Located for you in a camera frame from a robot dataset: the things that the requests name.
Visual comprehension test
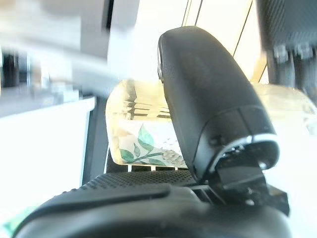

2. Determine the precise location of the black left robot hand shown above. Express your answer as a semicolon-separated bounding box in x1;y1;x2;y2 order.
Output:
255;0;317;92

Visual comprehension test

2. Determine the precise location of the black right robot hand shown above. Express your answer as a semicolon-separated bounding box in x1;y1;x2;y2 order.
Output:
12;26;293;238

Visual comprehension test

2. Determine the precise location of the clear tea bottle leaf label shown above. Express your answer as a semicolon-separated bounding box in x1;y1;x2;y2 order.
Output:
105;78;317;167

